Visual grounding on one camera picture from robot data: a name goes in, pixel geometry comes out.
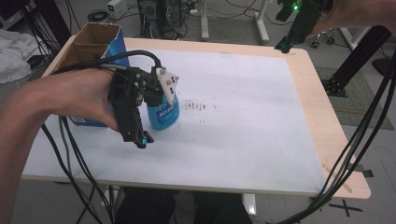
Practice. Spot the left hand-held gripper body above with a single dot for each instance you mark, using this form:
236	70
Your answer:
130	90

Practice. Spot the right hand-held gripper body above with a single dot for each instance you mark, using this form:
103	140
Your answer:
303	21

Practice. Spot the blue spray bottle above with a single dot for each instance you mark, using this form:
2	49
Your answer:
165	115

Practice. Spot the person's right hand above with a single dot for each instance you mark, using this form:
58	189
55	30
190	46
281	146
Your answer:
348	14

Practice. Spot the person's left hand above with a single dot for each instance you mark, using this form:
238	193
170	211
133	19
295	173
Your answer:
77	93

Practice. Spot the office chair casters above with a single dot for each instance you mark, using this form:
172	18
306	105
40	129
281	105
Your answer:
323	39

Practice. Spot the white desk legs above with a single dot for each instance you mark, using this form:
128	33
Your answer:
261	25

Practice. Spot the blue cardboard box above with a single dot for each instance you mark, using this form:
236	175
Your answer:
93	40

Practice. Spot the black computer tower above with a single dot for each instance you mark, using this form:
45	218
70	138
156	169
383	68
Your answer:
162	17

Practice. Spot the person's legs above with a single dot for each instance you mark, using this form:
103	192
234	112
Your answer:
186	208

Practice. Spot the white power supply box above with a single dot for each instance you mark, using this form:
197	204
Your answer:
117	7

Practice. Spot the white table mat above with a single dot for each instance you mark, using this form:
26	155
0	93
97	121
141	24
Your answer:
233	124

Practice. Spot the grey floor mat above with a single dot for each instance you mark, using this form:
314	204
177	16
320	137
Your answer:
358	109

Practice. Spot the white crumpled cloth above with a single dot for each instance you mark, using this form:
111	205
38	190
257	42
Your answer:
14	56

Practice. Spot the black tape cross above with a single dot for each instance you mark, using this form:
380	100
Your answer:
345	207

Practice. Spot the black aluminium frame stand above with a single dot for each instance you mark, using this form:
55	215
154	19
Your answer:
358	59

